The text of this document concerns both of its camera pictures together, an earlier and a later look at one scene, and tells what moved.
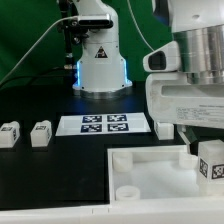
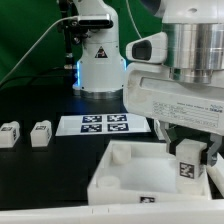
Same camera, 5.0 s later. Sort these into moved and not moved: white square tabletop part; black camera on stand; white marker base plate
Moved: white square tabletop part
Not moved: white marker base plate; black camera on stand
